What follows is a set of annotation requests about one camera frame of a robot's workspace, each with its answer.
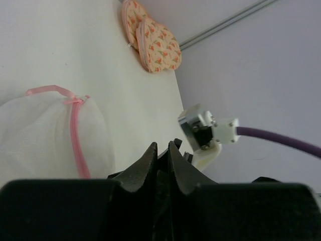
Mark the floral padded laundry bag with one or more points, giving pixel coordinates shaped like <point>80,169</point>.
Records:
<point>156,44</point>

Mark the right aluminium frame post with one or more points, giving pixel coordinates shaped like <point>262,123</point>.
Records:
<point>236,17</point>

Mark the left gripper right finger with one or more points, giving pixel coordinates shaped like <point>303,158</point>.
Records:
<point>202,209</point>

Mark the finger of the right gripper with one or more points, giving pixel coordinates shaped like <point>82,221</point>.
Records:
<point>187,156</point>

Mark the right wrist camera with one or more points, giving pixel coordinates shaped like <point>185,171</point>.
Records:
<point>206,135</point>

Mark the white mesh laundry bag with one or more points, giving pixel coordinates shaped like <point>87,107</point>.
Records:
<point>53,133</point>

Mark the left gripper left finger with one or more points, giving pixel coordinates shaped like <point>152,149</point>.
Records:
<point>119,208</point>

